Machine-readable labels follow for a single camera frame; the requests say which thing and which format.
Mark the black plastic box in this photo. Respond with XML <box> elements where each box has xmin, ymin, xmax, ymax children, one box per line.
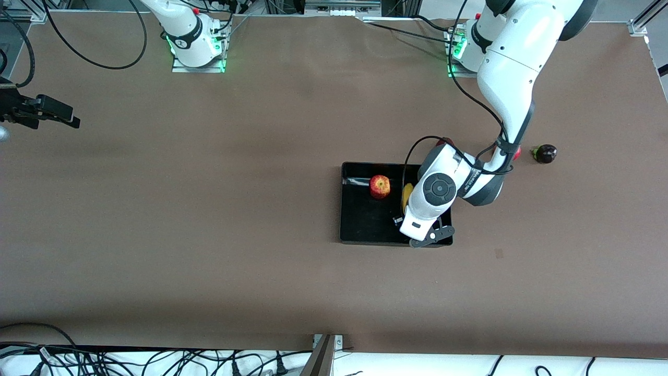
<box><xmin>339</xmin><ymin>162</ymin><xmax>454</xmax><ymax>247</ymax></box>

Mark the red apple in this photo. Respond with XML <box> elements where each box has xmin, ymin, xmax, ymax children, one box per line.
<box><xmin>369</xmin><ymin>175</ymin><xmax>391</xmax><ymax>200</ymax></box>

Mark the red pomegranate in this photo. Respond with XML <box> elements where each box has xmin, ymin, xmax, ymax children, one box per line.
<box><xmin>483</xmin><ymin>146</ymin><xmax>522</xmax><ymax>160</ymax></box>

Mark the dark purple mangosteen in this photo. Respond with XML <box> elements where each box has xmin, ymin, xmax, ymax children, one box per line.
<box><xmin>531</xmin><ymin>144</ymin><xmax>558</xmax><ymax>165</ymax></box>

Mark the brown table cover sheet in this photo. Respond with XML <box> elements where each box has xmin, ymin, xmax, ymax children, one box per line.
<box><xmin>0</xmin><ymin>10</ymin><xmax>668</xmax><ymax>361</ymax></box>

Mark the white power strip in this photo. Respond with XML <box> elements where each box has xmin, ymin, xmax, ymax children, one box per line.
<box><xmin>305</xmin><ymin>0</ymin><xmax>382</xmax><ymax>17</ymax></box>

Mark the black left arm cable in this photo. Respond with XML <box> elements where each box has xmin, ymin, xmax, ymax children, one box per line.
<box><xmin>401</xmin><ymin>0</ymin><xmax>515</xmax><ymax>220</ymax></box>

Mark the black right arm cable loop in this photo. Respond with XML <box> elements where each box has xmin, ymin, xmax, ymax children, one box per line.
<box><xmin>41</xmin><ymin>0</ymin><xmax>147</xmax><ymax>70</ymax></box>

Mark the aluminium frame profile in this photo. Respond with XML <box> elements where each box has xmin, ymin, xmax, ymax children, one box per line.
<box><xmin>0</xmin><ymin>0</ymin><xmax>50</xmax><ymax>24</ymax></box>
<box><xmin>629</xmin><ymin>0</ymin><xmax>668</xmax><ymax>37</ymax></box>

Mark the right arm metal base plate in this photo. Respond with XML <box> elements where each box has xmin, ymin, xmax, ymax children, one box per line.
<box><xmin>171</xmin><ymin>29</ymin><xmax>227</xmax><ymax>74</ymax></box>

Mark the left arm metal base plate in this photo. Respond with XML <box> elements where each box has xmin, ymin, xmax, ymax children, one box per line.
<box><xmin>447</xmin><ymin>26</ymin><xmax>503</xmax><ymax>79</ymax></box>

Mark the metal camera stand pole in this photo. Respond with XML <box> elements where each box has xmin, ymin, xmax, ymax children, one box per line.
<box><xmin>300</xmin><ymin>333</ymin><xmax>345</xmax><ymax>376</ymax></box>

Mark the black base power cable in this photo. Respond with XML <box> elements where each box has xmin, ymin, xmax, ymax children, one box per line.
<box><xmin>372</xmin><ymin>22</ymin><xmax>460</xmax><ymax>45</ymax></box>

